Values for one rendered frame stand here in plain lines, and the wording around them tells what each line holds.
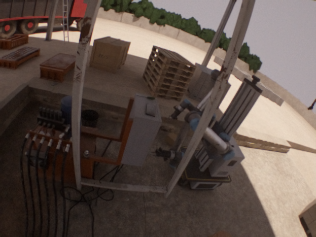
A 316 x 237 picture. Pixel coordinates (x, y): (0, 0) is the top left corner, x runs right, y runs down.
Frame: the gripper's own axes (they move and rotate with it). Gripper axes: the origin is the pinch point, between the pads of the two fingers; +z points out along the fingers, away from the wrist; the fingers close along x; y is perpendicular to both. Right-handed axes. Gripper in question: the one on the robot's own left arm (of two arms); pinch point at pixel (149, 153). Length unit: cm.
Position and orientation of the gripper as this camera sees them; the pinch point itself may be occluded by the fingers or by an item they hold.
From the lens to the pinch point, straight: 156.7
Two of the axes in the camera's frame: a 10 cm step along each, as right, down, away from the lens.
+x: 1.1, 5.9, -8.0
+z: -9.4, -2.1, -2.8
